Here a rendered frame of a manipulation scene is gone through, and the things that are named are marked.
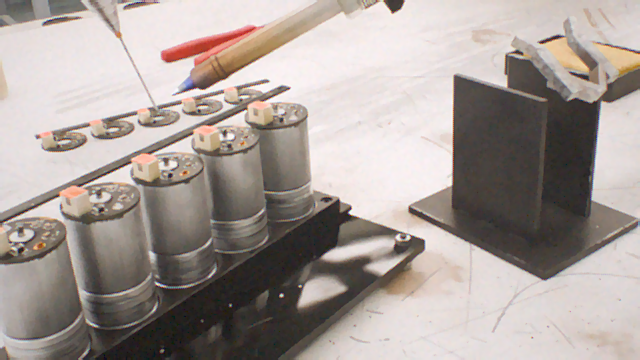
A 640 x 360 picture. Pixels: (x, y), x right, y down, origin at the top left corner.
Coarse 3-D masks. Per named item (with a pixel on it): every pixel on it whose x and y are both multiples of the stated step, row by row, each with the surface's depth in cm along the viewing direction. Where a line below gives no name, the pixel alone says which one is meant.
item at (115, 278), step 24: (120, 216) 26; (72, 240) 26; (96, 240) 26; (120, 240) 26; (144, 240) 27; (96, 264) 26; (120, 264) 26; (144, 264) 27; (96, 288) 26; (120, 288) 26; (144, 288) 27; (96, 312) 27; (120, 312) 27; (144, 312) 27
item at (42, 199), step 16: (256, 96) 34; (272, 96) 34; (224, 112) 32; (240, 112) 33; (192, 128) 31; (160, 144) 30; (128, 160) 29; (80, 176) 28; (96, 176) 28; (48, 192) 27; (16, 208) 26; (32, 208) 26; (0, 224) 25
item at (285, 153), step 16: (272, 112) 32; (256, 128) 31; (288, 128) 31; (304, 128) 32; (272, 144) 31; (288, 144) 31; (304, 144) 32; (272, 160) 32; (288, 160) 32; (304, 160) 32; (272, 176) 32; (288, 176) 32; (304, 176) 32; (272, 192) 32; (288, 192) 32; (304, 192) 33; (272, 208) 33; (288, 208) 32; (304, 208) 33
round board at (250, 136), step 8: (232, 128) 31; (240, 128) 31; (248, 128) 31; (240, 136) 30; (248, 136) 30; (256, 136) 30; (192, 144) 30; (224, 144) 29; (232, 144) 29; (248, 144) 29; (256, 144) 30; (200, 152) 29; (208, 152) 29; (216, 152) 29; (224, 152) 29; (232, 152) 29; (240, 152) 29
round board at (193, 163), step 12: (156, 156) 29; (168, 156) 29; (180, 156) 29; (192, 156) 29; (132, 168) 28; (180, 168) 28; (192, 168) 28; (144, 180) 27; (156, 180) 27; (168, 180) 27; (180, 180) 27
